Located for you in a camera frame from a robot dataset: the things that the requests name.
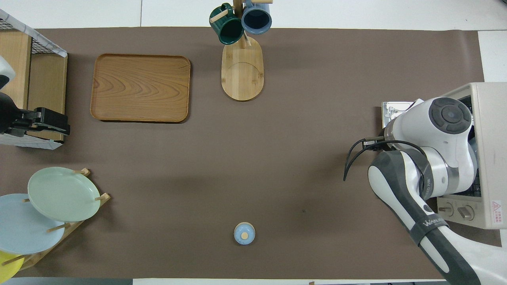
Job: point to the blue mug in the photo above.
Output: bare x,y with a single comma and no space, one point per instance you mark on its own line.
256,18

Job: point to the cream toaster oven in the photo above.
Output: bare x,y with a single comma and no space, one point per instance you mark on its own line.
493,158

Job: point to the pale blue racked plate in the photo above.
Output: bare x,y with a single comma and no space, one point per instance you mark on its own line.
23,229

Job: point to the yellow plate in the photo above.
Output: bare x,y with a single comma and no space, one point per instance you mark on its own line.
8,267

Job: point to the wooden shelf unit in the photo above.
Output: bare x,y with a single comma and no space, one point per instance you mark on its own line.
47,83

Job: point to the mint green plate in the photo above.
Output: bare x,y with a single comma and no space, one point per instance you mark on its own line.
63,194

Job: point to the wooden mug tree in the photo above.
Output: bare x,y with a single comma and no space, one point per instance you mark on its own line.
242,75

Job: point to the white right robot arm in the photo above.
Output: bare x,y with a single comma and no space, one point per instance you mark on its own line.
435,130

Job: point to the silver oven knob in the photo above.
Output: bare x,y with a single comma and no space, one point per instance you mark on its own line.
466,213
446,209

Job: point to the small blue lid wooden knob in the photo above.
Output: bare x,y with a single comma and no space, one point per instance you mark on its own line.
244,233

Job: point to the grey patterned cloth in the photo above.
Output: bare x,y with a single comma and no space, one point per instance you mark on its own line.
51,49

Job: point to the dark green mug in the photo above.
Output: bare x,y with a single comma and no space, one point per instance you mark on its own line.
227,27

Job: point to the wooden plate rack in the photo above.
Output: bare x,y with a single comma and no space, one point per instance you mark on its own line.
79,223

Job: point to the brown table mat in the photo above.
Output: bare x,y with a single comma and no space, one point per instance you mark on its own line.
277,158

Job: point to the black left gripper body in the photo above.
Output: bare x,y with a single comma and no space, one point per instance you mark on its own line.
23,118

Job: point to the wooden serving tray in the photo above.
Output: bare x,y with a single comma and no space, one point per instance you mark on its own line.
140,87

